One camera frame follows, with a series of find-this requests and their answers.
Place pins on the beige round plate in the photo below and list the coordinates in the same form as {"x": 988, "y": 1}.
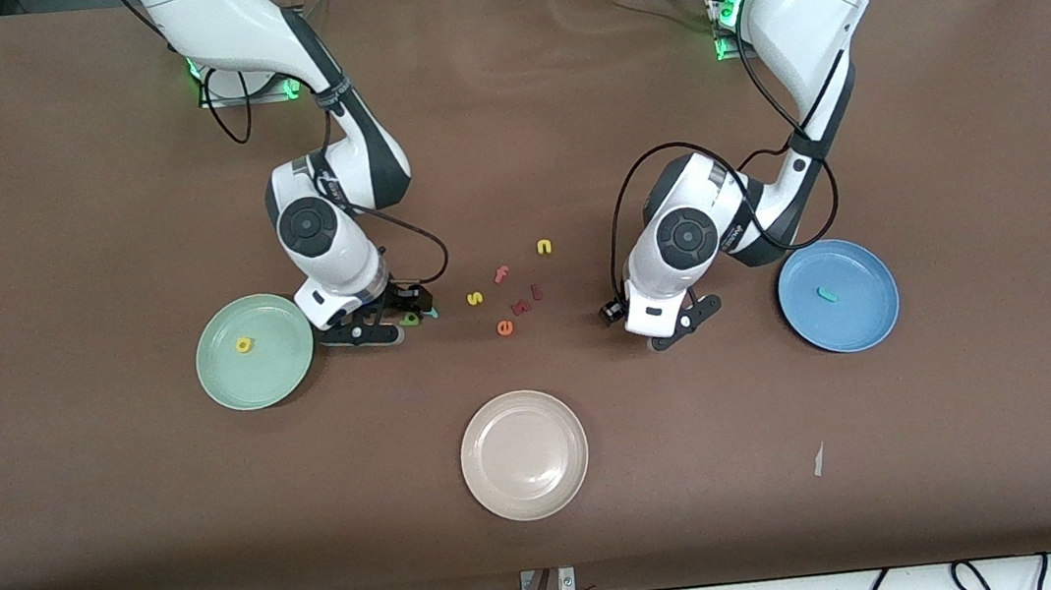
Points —
{"x": 524, "y": 455}

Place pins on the blue round plate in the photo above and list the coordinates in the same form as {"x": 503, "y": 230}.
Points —
{"x": 859, "y": 316}

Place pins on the brown table cover sheet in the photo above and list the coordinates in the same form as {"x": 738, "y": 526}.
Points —
{"x": 508, "y": 139}

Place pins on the teal foam letter j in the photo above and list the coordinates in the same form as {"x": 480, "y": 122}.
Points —
{"x": 824, "y": 295}

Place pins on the yellow foam letter s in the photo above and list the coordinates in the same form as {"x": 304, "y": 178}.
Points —
{"x": 474, "y": 298}

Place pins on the maroon foam letter k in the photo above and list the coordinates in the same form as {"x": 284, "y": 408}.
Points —
{"x": 521, "y": 306}

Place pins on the pink foam letter f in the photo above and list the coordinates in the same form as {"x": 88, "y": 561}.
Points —
{"x": 502, "y": 274}

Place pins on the orange foam letter e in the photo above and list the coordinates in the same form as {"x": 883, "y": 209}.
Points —
{"x": 505, "y": 334}

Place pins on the small metal bracket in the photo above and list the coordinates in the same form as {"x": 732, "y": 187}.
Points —
{"x": 566, "y": 582}

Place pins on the yellow foam letter a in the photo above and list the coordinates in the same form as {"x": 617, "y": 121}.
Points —
{"x": 243, "y": 340}

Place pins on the small white paper scrap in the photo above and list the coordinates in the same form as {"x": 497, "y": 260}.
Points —
{"x": 818, "y": 460}

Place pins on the teal foam letter y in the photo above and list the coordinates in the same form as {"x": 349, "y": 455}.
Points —
{"x": 433, "y": 312}

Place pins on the green round plate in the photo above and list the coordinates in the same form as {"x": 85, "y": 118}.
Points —
{"x": 272, "y": 373}

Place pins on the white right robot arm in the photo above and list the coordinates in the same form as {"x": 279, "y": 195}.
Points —
{"x": 226, "y": 12}

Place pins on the green foam letter b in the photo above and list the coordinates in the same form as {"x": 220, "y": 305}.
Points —
{"x": 412, "y": 322}

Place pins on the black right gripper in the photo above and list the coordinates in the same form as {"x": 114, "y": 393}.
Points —
{"x": 402, "y": 300}

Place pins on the yellow foam letter n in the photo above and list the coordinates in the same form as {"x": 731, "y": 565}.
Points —
{"x": 543, "y": 243}

